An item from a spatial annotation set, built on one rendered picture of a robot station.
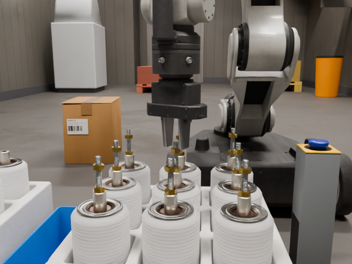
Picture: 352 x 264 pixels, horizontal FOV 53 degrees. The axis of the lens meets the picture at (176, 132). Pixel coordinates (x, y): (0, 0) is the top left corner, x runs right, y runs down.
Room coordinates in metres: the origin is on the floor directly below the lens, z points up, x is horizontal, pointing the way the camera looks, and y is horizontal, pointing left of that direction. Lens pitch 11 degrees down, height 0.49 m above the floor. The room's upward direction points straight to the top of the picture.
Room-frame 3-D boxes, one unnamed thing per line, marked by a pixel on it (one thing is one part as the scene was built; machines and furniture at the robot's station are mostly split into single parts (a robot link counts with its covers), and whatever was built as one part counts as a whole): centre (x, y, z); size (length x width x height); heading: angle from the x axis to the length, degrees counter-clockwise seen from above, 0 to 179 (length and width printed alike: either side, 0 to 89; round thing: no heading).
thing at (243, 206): (0.53, -0.11, 0.26); 0.02 x 0.02 x 0.03
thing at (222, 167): (0.76, -0.13, 0.25); 0.08 x 0.08 x 0.01
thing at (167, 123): (0.67, 0.02, 0.36); 0.03 x 0.02 x 0.06; 147
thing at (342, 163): (1.09, -0.53, 0.10); 0.20 x 0.05 x 0.20; 178
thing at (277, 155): (1.34, -0.27, 0.19); 0.64 x 0.52 x 0.33; 178
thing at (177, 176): (0.65, 0.00, 0.26); 0.02 x 0.02 x 0.03
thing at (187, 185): (0.65, 0.00, 0.25); 0.08 x 0.08 x 0.01
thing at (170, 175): (0.54, 0.01, 0.30); 0.01 x 0.01 x 0.08
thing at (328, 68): (5.02, -2.16, 0.29); 0.37 x 0.36 x 0.57; 178
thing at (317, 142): (0.71, -0.30, 0.32); 0.04 x 0.04 x 0.02
